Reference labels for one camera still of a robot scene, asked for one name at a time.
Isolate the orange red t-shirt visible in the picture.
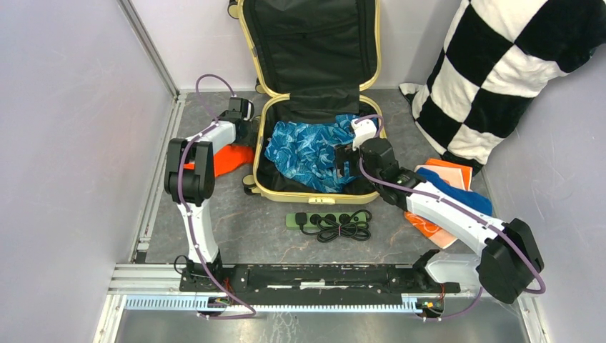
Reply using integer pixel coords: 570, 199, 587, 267
213, 144, 254, 178

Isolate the green power strip with cable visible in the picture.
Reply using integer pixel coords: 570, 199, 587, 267
285, 209, 372, 243

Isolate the yellow hard-shell suitcase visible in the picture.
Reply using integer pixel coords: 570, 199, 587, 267
228, 1, 382, 205

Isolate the orange white towel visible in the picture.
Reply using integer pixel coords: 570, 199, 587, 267
404, 159, 472, 249

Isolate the blue cloth garment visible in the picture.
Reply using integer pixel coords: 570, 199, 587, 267
417, 168, 493, 216

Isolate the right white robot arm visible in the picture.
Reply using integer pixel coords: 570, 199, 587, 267
334, 138, 547, 304

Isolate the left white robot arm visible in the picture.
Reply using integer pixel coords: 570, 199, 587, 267
164, 96, 254, 264

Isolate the black white checkered blanket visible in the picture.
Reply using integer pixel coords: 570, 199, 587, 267
399, 1, 605, 172

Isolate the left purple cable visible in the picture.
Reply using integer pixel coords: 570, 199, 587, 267
175, 74, 257, 322

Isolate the purple cable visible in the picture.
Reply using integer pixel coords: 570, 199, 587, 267
175, 74, 257, 322
352, 113, 546, 323

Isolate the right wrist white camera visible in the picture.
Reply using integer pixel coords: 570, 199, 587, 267
351, 118, 377, 151

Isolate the aluminium frame rail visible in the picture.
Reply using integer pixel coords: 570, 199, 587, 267
117, 0, 180, 99

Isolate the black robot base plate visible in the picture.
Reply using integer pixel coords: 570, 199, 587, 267
176, 264, 461, 306

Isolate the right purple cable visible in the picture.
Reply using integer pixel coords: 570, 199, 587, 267
352, 113, 546, 323

